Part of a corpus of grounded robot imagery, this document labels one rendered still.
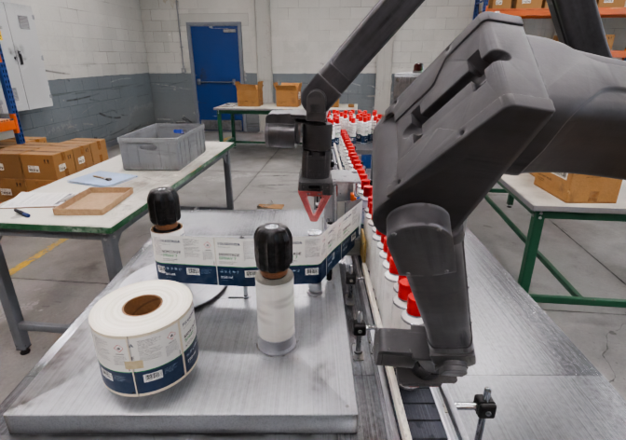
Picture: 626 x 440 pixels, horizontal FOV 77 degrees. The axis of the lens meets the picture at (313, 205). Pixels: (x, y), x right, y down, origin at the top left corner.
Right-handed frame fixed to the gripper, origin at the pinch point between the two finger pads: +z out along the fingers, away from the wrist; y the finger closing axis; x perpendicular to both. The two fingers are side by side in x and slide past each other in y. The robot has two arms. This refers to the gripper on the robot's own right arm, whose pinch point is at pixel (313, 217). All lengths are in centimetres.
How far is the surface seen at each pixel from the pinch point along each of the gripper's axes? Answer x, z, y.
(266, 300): -9.4, 17.6, 4.6
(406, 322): 18.1, 15.0, 14.1
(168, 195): -38.1, 4.0, -21.8
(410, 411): 19.4, 30.9, 19.8
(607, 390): 65, 34, 10
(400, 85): 18.7, -26.1, -17.5
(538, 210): 120, 39, -118
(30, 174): -272, 85, -294
